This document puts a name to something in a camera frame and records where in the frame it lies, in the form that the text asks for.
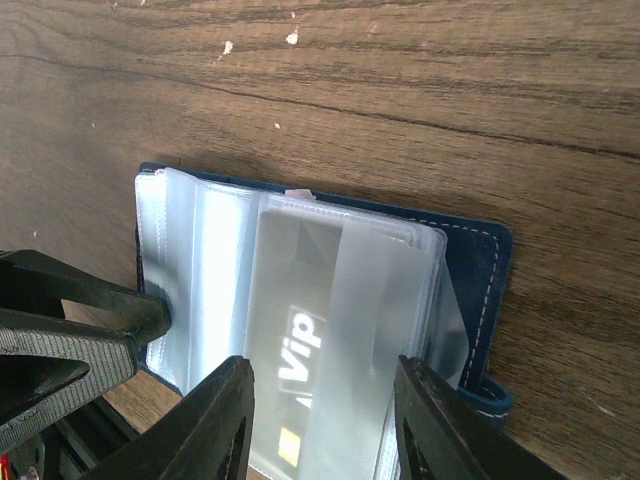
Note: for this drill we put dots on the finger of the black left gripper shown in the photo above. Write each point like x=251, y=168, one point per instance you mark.
x=50, y=367
x=36, y=283

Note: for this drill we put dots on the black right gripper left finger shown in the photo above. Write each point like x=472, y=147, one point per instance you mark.
x=207, y=435

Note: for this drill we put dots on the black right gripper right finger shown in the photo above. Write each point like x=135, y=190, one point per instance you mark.
x=440, y=436

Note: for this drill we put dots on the blue leather card holder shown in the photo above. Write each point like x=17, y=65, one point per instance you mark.
x=407, y=282

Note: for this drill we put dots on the black front frame rail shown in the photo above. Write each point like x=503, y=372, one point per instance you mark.
x=71, y=446

